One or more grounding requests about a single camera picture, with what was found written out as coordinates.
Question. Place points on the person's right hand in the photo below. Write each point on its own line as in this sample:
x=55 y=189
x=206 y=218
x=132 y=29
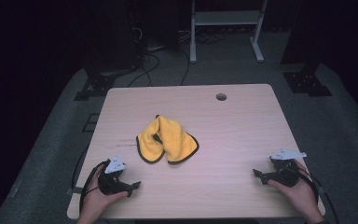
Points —
x=306 y=196

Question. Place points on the black flat stand base plate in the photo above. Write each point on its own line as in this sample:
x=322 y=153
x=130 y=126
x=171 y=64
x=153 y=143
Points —
x=307 y=84

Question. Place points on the white metal stand frame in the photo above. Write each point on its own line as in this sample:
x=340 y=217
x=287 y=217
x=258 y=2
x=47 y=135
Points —
x=223 y=17

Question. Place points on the black stand base with struts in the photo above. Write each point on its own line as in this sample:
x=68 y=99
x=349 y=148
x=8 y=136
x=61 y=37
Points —
x=98 y=84

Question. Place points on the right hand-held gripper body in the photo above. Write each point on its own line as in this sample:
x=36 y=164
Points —
x=287 y=175

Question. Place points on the yellow cloth with black edge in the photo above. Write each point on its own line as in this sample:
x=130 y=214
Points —
x=174 y=140

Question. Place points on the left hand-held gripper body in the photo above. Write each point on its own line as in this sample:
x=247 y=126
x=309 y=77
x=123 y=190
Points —
x=110 y=185

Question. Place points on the person's left hand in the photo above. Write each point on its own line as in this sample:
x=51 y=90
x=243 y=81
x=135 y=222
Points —
x=94 y=202

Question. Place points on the grey tape strip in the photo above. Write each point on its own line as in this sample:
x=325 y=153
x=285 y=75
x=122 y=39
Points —
x=74 y=190

